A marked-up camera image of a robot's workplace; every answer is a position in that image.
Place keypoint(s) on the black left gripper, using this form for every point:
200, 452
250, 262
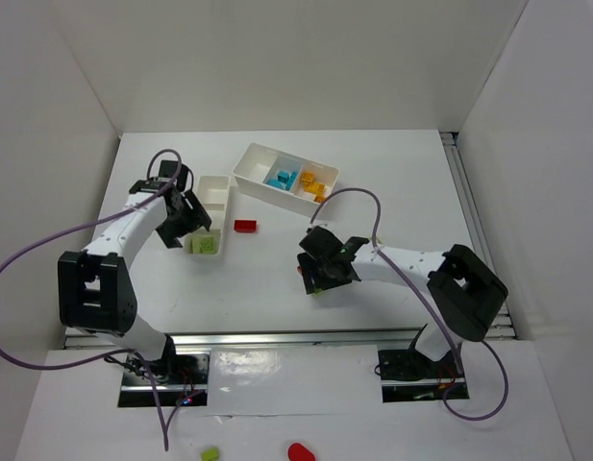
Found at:
186, 223

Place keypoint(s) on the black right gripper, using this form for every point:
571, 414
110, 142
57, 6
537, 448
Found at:
310, 275

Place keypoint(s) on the lone lime brick front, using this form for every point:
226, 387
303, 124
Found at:
207, 245

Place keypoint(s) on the narrow white divided tray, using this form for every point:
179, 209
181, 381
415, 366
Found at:
213, 192

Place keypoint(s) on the yellow curved striped brick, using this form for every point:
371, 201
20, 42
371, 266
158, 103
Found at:
318, 191

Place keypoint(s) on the small yellow brick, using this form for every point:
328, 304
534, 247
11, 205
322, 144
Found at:
307, 178

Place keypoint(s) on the long teal brick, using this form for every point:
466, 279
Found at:
286, 180

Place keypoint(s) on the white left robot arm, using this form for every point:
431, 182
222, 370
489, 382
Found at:
96, 293

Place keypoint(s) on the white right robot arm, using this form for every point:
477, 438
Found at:
460, 292

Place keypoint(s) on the wide white divided bin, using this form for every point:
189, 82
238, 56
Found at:
256, 173

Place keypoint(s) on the red rounded foreground piece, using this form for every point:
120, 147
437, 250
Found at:
298, 452

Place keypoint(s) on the lime brick on foreground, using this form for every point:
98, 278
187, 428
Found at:
210, 454

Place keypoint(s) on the aluminium front rail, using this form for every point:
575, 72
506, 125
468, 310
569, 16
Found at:
79, 341

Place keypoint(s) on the aluminium rail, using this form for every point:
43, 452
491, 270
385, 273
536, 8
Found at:
466, 199
79, 341

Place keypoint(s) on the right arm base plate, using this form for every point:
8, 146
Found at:
408, 376

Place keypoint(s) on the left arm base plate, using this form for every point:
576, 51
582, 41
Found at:
187, 382

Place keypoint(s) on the aluminium right side rail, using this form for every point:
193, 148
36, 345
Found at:
466, 199

